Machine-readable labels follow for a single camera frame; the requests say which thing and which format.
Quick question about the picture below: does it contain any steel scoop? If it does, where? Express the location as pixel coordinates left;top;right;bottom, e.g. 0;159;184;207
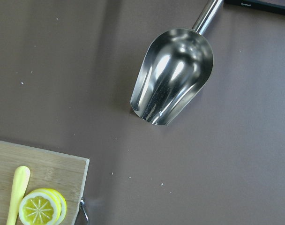
130;0;223;125

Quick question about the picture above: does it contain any bamboo cutting board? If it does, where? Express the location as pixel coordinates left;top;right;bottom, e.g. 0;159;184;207
0;141;90;225

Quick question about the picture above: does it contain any lemon slice stack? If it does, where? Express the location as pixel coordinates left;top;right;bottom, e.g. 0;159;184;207
19;188;67;225

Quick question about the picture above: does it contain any yellow plastic knife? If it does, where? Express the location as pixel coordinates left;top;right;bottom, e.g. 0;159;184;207
6;165;30;225

